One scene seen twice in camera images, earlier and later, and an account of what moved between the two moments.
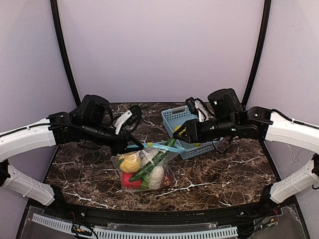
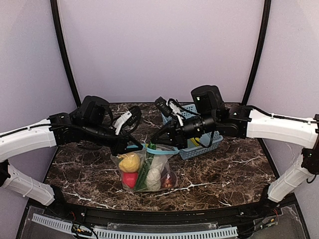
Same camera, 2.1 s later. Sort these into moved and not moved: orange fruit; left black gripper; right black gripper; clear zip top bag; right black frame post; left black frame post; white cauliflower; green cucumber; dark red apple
Moved: green cucumber; dark red apple; white cauliflower; right black gripper
Not moved: clear zip top bag; left black gripper; orange fruit; right black frame post; left black frame post
